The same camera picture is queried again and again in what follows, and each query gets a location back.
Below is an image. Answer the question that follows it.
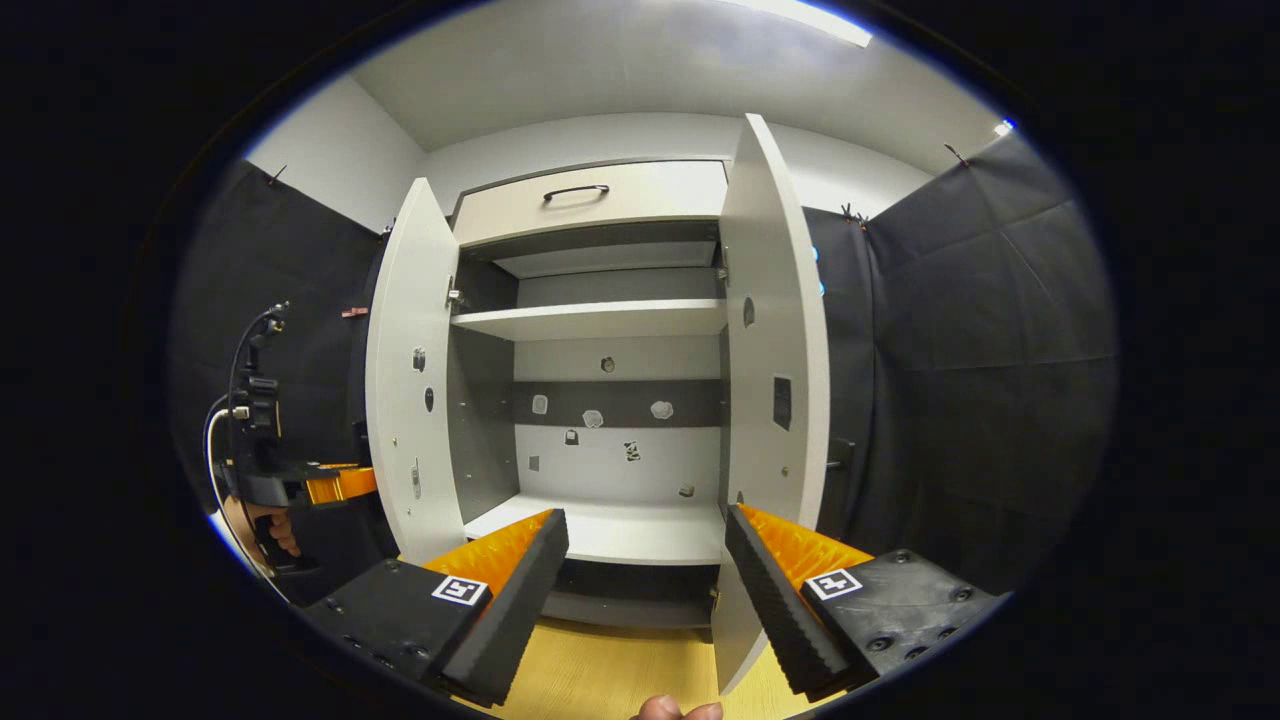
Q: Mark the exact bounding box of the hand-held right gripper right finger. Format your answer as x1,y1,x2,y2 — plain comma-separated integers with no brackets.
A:
722,503,1006,701

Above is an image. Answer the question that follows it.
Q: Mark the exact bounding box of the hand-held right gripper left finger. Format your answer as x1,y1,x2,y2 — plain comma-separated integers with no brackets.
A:
300,508,571,706

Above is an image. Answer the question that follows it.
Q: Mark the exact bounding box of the white double-door shoe cabinet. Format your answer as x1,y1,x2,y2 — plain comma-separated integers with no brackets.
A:
445,157,733,631

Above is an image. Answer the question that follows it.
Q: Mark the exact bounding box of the white cabinet door camera sticker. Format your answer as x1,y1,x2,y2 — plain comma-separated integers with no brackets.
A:
365,178,471,566

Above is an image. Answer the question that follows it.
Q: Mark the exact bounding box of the white cabinet door headphones sticker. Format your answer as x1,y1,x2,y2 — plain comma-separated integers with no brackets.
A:
712,113,831,696

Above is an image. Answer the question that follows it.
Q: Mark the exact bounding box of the white cabinet shelf board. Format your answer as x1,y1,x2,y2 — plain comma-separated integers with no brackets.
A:
450,298,728,343

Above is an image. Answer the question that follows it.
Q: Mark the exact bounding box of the white cabinet drawer front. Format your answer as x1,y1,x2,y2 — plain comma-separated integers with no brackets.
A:
452,160,729,248

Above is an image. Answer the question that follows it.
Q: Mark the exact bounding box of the black backdrop cloth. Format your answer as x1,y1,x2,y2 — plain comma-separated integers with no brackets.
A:
170,130,1119,611

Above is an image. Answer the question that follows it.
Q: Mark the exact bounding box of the long ceiling light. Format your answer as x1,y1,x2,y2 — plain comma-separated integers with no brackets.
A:
745,0,874,48

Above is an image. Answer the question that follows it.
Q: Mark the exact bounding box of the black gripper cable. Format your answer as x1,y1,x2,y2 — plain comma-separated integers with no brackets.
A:
228,300,293,471

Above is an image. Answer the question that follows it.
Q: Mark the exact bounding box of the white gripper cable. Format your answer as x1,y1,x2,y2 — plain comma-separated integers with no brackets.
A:
204,395,279,583

